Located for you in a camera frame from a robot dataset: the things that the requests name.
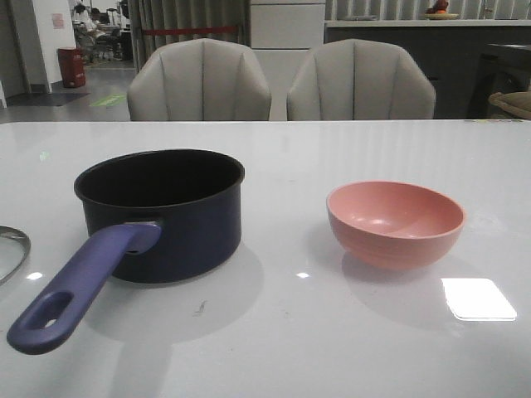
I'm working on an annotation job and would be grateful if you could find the dark blue saucepan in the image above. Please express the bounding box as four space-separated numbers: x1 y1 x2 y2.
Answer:
7 148 245 355

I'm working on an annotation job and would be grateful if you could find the pink bowl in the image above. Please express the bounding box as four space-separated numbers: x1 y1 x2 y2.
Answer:
326 181 465 270

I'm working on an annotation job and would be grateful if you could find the glass lid with blue knob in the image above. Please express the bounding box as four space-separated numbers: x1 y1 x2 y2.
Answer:
0 226 32 284

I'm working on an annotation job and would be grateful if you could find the left grey upholstered chair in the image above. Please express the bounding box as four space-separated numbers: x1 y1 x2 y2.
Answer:
127 38 271 121

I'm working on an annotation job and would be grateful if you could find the grey upholstered chair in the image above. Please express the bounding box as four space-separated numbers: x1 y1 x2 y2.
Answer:
127 38 271 121
286 39 436 121

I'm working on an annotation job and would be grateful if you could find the right grey upholstered chair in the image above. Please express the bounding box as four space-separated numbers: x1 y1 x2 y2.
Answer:
286 39 436 121

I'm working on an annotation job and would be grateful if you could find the white cabinet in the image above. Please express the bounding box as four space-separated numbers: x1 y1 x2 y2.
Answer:
250 1 326 121

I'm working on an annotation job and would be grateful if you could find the red barrier belt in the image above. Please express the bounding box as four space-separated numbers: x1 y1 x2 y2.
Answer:
141 25 240 36

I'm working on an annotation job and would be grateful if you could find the red bin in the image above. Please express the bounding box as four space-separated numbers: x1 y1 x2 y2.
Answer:
57 47 85 88

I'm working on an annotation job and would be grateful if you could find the person in background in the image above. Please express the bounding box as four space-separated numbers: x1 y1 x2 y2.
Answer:
71 1 123 63

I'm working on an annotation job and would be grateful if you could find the dark grey counter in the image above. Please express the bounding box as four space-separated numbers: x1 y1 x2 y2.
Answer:
324 20 530 119

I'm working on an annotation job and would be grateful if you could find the fruit plate on counter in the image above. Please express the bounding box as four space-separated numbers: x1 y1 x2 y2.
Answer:
424 0 460 21

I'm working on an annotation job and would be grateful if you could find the beige cushion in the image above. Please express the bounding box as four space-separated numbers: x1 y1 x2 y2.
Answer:
488 91 531 120

